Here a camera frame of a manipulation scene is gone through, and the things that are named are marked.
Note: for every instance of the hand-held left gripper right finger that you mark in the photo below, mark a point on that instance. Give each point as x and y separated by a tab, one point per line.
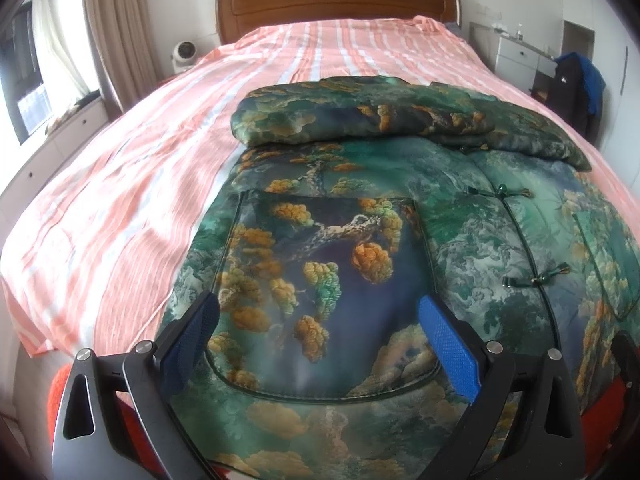
447	342

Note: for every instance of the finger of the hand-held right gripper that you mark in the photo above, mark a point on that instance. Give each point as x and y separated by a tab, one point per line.
630	372

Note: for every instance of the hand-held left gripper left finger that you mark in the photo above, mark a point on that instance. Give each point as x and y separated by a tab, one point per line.
192	332

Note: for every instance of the green patterned jacket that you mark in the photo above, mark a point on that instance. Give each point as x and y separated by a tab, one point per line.
350	240

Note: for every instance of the orange cloth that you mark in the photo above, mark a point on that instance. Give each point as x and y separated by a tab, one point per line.
600	435

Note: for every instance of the pink striped bed sheet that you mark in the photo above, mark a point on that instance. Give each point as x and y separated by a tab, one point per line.
140	170

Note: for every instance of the white window bench cabinet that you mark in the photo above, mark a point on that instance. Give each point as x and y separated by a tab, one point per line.
55	145

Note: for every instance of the black hanging jacket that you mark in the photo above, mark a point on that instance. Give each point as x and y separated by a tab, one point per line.
570	95

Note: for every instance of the small white fan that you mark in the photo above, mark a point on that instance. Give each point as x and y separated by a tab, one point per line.
184	56

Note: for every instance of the blue hanging garment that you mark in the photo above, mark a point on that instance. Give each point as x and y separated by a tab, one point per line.
595	82

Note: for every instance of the white dresser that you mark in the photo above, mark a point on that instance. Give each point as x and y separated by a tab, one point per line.
517	57

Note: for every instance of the window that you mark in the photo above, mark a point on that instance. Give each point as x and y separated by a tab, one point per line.
30	75

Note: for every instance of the beige curtain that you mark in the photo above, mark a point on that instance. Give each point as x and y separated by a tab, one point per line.
120	35

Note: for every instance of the white wardrobe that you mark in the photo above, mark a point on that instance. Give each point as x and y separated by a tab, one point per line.
620	60

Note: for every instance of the wooden headboard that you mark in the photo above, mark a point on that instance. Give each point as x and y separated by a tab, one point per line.
330	5

